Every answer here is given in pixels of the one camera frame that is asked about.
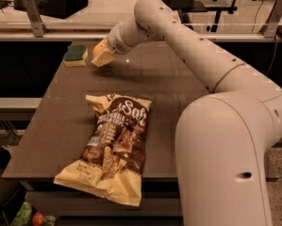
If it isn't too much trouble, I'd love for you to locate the metal rail bracket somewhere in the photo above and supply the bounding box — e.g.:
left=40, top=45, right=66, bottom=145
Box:
left=263, top=0, right=282, bottom=38
left=22, top=0, right=46, bottom=38

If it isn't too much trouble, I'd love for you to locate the black cable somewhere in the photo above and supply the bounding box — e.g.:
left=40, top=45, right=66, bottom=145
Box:
left=266, top=35, right=280, bottom=77

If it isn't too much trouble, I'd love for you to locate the green and yellow sponge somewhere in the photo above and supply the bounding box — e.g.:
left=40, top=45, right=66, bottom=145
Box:
left=63, top=45, right=88, bottom=67

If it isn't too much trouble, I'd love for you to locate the orange fruit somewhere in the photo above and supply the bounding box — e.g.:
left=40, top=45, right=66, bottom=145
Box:
left=92, top=43, right=104, bottom=57

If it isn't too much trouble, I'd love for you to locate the green bag on floor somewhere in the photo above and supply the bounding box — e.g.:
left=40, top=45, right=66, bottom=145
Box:
left=10, top=202, right=32, bottom=226

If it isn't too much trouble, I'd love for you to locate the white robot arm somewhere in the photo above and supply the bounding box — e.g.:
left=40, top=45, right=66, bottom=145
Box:
left=92, top=0, right=282, bottom=226

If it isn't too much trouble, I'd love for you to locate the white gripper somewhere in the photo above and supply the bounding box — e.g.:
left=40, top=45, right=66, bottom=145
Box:
left=91, top=24, right=133, bottom=67

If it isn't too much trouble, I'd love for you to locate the brown yellow chips bag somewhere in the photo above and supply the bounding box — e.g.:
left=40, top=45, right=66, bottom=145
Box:
left=54, top=93, right=151, bottom=206

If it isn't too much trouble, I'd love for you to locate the red tomato on floor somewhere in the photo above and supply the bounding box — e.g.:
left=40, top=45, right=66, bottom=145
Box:
left=32, top=212, right=44, bottom=226

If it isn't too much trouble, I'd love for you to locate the right metal rail bracket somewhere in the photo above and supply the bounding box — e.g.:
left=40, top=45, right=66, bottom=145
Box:
left=263, top=0, right=282, bottom=38

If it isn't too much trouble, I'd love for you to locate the glass barrier rail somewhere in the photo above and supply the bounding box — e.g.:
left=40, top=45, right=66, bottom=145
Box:
left=0, top=20, right=282, bottom=42

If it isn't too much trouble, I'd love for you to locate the left metal rail bracket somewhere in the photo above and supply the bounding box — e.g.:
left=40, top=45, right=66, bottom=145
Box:
left=22, top=0, right=46, bottom=38

